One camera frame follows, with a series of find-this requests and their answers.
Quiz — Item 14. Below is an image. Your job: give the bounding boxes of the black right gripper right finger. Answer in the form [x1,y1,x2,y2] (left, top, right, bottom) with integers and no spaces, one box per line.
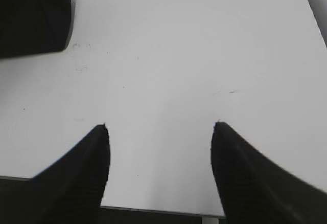
[211,122,326,223]

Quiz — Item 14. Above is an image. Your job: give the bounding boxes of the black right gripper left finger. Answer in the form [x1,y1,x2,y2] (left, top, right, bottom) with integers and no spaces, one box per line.
[0,123,111,224]

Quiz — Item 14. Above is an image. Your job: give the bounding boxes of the black tote bag tan handles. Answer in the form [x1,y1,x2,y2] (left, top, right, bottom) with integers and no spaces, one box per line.
[1,0,72,58]

